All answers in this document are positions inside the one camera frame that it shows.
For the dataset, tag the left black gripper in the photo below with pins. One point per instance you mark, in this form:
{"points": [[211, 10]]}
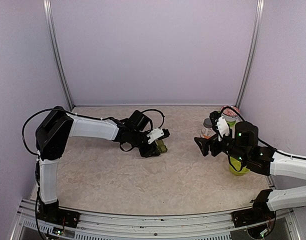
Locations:
{"points": [[148, 152]]}

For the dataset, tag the green weekly pill organizer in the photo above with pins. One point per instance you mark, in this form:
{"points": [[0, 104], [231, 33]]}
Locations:
{"points": [[161, 146]]}

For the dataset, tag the aluminium frame post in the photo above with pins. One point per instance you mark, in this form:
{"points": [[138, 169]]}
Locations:
{"points": [[251, 52], [47, 6]]}

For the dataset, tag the right aluminium frame post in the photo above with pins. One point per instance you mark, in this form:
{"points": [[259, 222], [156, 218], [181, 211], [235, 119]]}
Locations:
{"points": [[251, 52]]}

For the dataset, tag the lime green bowl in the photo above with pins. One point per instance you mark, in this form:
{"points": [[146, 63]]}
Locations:
{"points": [[236, 168]]}

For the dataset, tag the left aluminium frame post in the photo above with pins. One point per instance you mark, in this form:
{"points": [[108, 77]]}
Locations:
{"points": [[47, 6]]}

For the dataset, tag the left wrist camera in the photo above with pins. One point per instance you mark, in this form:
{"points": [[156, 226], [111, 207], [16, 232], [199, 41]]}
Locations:
{"points": [[165, 134]]}

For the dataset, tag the front aluminium rail base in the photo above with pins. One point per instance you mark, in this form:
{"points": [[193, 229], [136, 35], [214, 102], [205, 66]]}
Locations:
{"points": [[105, 226]]}

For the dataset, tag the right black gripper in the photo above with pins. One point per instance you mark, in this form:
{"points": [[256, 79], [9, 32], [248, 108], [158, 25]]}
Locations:
{"points": [[206, 142]]}

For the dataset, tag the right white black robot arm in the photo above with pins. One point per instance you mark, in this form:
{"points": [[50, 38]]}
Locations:
{"points": [[242, 145]]}

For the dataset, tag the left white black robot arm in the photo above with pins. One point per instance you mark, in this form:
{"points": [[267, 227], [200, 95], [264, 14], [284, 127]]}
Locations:
{"points": [[52, 135]]}

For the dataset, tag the orange grey-capped supplement bottle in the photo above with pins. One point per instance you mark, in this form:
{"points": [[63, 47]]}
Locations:
{"points": [[206, 131]]}

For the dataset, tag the red patterned white bowl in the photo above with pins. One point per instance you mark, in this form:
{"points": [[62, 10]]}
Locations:
{"points": [[229, 112]]}

